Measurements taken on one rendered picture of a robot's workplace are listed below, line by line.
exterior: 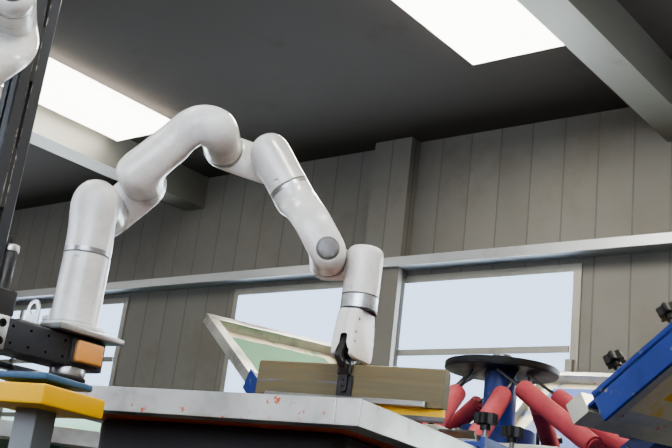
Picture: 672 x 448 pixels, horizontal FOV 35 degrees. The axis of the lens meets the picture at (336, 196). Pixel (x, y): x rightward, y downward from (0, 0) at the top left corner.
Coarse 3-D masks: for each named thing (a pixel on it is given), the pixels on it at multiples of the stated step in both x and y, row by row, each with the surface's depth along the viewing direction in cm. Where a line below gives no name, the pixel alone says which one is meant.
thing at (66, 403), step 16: (0, 384) 142; (16, 384) 141; (32, 384) 140; (48, 384) 140; (0, 400) 141; (16, 400) 140; (32, 400) 139; (48, 400) 139; (64, 400) 142; (80, 400) 145; (96, 400) 148; (16, 416) 145; (32, 416) 144; (48, 416) 145; (64, 416) 150; (80, 416) 148; (96, 416) 148; (16, 432) 144; (32, 432) 143; (48, 432) 145
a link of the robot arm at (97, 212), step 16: (80, 192) 213; (96, 192) 212; (112, 192) 214; (80, 208) 212; (96, 208) 211; (112, 208) 213; (80, 224) 211; (96, 224) 211; (112, 224) 213; (80, 240) 210; (96, 240) 210; (112, 240) 214
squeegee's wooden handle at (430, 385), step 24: (264, 360) 215; (264, 384) 213; (288, 384) 211; (312, 384) 208; (336, 384) 206; (360, 384) 204; (384, 384) 201; (408, 384) 199; (432, 384) 197; (432, 408) 196
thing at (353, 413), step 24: (120, 408) 161; (144, 408) 159; (168, 408) 157; (192, 408) 156; (216, 408) 154; (240, 408) 152; (264, 408) 150; (288, 408) 148; (312, 408) 147; (336, 408) 145; (360, 408) 144; (360, 432) 149; (384, 432) 150; (408, 432) 158; (432, 432) 166
